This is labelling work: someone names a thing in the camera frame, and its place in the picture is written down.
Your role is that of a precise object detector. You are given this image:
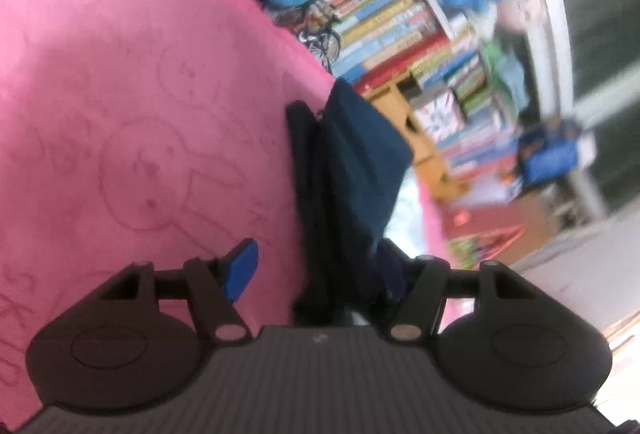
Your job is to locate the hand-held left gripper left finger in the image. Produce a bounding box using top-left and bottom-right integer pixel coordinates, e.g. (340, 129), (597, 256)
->
(97, 238), (260, 344)

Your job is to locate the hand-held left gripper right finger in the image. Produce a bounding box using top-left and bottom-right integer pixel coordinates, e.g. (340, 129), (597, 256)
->
(375, 238), (541, 342)

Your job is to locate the white navy red-striped jacket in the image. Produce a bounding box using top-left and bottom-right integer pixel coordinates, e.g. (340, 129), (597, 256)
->
(284, 78), (416, 327)

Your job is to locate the wooden drawer organizer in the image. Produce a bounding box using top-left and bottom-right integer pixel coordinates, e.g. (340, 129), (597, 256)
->
(370, 79), (473, 202)

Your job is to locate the pink toy house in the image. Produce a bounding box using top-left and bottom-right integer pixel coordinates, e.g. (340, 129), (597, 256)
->
(442, 201), (556, 272)

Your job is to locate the row of pastel slim books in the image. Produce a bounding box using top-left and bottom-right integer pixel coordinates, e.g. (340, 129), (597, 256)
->
(440, 104), (523, 180)

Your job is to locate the white printed cardboard box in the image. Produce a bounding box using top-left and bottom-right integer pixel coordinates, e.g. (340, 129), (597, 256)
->
(414, 89), (468, 147)

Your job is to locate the small black box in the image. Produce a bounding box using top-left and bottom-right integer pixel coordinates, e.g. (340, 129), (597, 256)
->
(397, 78), (423, 100)

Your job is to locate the blue cardboard box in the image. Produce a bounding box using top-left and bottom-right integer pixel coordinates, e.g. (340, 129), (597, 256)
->
(515, 119), (598, 190)

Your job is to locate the row of slim green textbooks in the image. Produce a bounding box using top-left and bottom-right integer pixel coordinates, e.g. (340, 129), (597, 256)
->
(410, 34), (488, 115)

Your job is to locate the stack of green booklets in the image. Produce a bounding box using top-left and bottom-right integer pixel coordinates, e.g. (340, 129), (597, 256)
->
(482, 39), (531, 115)

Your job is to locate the miniature bicycle model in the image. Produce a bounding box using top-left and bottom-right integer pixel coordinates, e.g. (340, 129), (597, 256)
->
(287, 0), (343, 68)

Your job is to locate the pink rabbit print blanket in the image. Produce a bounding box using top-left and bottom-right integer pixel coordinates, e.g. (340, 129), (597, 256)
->
(0, 0), (451, 420)

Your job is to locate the row of colourful upright books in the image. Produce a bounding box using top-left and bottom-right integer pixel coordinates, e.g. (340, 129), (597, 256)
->
(320, 0), (456, 85)

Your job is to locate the white plush toy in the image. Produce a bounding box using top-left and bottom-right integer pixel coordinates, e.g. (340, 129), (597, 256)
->
(500, 0), (546, 35)

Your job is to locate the white window frame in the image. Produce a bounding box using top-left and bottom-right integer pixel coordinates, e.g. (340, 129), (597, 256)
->
(515, 0), (640, 225)

